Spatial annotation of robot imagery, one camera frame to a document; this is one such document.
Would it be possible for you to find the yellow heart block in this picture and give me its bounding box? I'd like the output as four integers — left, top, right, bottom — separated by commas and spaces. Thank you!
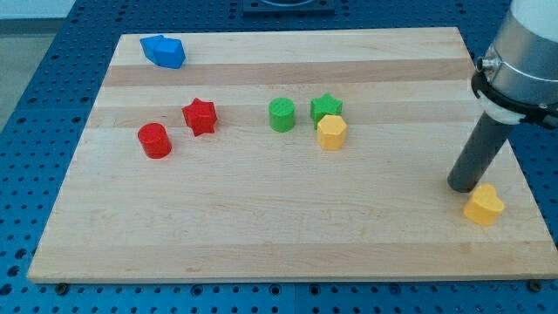
463, 183, 505, 226

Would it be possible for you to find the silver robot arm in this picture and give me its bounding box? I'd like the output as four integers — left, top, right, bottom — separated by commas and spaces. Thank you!
471, 0, 557, 128

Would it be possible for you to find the wooden board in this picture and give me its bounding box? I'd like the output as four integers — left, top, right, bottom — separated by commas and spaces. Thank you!
28, 27, 557, 283

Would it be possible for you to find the green cylinder block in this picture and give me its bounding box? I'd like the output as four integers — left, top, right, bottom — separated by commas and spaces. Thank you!
269, 98, 296, 133

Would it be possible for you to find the yellow hexagon block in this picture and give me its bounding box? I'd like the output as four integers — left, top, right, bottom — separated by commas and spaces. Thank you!
316, 115, 348, 150

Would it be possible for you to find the green star block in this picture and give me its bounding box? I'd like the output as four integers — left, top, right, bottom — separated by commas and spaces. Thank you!
310, 93, 343, 129

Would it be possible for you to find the red star block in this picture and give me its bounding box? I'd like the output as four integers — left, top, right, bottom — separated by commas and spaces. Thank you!
181, 98, 218, 136

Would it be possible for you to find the red cylinder block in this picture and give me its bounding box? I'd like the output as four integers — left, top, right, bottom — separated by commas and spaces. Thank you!
137, 123, 173, 159

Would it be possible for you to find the blue angular block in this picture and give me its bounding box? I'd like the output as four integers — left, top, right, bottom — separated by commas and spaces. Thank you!
139, 35, 186, 69

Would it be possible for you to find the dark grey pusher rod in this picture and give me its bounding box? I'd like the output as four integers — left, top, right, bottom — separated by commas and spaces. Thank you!
446, 113, 514, 193

